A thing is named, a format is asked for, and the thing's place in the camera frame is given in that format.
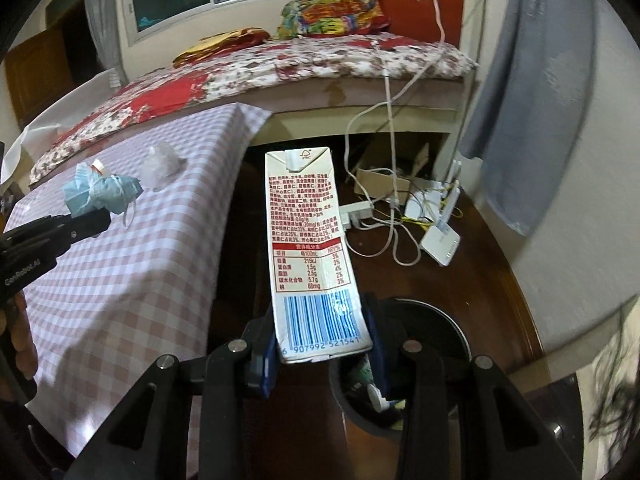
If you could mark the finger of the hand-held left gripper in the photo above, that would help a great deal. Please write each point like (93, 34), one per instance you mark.
(75, 227)

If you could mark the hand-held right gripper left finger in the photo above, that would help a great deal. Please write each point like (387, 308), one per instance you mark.
(270, 365)

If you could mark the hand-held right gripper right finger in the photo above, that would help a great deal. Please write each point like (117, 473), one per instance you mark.
(377, 355)

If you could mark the blue face mask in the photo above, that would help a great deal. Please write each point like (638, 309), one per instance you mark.
(100, 192)

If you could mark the black trash bin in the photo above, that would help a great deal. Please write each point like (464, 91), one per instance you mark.
(445, 330)

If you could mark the white milk carton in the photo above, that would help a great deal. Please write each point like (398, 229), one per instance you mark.
(310, 240)

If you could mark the person's left hand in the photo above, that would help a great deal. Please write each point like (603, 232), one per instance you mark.
(22, 335)

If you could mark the pink checkered tablecloth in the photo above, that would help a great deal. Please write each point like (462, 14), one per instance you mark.
(140, 260)

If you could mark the white sheet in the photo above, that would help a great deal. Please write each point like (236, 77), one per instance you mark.
(45, 130)

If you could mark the crumpled clear plastic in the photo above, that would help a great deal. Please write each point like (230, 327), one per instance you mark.
(160, 167)

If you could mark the white power strip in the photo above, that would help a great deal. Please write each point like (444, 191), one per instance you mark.
(355, 214)

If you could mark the white router with antennas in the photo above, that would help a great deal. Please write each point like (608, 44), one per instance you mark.
(425, 205)

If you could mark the wooden door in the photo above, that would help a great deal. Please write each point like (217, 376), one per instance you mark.
(45, 65)

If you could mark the cardboard box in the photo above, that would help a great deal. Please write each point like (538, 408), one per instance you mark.
(380, 180)

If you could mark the yellow folded cloth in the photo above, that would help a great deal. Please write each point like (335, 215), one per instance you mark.
(220, 45)

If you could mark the bed with floral sheet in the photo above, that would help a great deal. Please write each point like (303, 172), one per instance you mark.
(300, 65)

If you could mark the grey hanging cloth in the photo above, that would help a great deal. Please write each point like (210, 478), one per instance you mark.
(530, 85)

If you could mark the colourful patterned pillow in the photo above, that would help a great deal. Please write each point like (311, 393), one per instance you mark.
(330, 17)

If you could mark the cream bed frame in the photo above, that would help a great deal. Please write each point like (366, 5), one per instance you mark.
(360, 115)

